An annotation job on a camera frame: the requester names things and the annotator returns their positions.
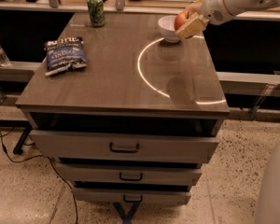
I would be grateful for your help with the top drawer with handle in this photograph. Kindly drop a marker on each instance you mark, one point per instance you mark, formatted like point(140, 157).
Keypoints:
point(125, 147)

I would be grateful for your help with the grey drawer cabinet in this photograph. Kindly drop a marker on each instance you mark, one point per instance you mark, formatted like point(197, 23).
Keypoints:
point(135, 82)

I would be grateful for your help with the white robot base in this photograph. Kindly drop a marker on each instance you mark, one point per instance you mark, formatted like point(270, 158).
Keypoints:
point(268, 205)

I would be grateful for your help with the white bowl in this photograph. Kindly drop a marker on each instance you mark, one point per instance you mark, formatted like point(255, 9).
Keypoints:
point(167, 29)

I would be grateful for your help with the middle drawer with handle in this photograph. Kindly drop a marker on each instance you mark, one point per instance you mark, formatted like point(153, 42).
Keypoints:
point(129, 174)

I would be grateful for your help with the green soda can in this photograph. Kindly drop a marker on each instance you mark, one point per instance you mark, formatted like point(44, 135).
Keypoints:
point(96, 12)

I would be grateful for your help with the bottom drawer with handle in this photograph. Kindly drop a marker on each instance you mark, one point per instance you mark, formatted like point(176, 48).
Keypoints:
point(131, 196)

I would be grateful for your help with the red apple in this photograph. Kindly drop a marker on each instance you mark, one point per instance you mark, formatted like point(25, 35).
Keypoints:
point(181, 18)

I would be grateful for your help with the blue chip bag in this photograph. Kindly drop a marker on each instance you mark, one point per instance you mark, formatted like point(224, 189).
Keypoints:
point(63, 54)

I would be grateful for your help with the drawer with handle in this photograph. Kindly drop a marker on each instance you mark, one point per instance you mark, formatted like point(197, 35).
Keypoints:
point(125, 147)
point(129, 174)
point(131, 196)

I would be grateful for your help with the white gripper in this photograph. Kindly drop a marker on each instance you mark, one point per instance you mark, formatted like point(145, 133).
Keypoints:
point(214, 7)

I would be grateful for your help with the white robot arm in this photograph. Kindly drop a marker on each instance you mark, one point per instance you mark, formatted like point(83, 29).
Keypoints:
point(251, 5)

